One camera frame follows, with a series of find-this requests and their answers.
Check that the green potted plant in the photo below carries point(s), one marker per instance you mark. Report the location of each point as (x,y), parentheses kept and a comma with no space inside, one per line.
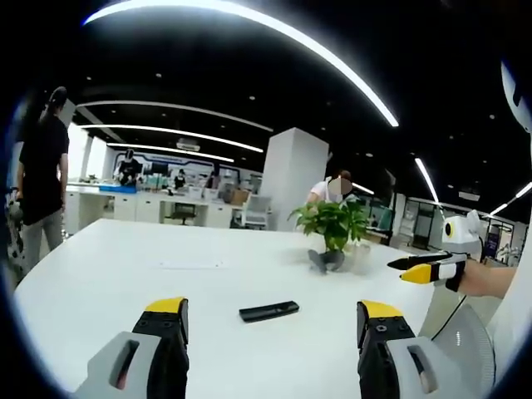
(332,226)

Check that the long white counter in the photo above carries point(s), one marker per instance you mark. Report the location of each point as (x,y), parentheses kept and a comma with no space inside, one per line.
(141,205)

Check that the white worn device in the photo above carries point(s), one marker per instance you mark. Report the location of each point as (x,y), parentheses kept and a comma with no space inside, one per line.
(515,95)

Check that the white square pillar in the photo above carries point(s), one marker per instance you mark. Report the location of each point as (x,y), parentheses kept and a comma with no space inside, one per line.
(293,170)

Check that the person's white shirt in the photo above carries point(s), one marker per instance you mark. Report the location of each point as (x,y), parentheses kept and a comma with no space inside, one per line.
(513,316)

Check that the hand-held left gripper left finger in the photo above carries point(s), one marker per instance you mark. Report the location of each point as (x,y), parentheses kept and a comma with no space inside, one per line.
(162,357)

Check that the black remote control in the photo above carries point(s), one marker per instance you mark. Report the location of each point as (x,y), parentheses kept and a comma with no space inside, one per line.
(269,311)

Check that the white office chair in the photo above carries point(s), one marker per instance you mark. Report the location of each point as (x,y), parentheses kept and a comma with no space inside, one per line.
(257,210)

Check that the long curved ceiling light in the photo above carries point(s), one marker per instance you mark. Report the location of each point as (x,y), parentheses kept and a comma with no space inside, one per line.
(291,37)

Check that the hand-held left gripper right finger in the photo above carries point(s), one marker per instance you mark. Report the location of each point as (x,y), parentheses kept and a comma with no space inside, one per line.
(378,357)

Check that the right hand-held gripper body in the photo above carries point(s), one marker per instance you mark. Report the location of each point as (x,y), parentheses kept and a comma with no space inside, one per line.
(461,234)

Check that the ceiling air conditioner unit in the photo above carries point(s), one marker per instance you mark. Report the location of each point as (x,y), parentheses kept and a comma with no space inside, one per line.
(188,145)

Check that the black office chair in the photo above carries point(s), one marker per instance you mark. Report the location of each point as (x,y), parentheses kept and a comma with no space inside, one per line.
(183,212)

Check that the grey mesh chair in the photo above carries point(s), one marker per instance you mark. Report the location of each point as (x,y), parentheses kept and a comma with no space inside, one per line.
(465,345)

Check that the white and black equipment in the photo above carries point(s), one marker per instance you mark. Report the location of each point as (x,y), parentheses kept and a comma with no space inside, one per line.
(16,224)

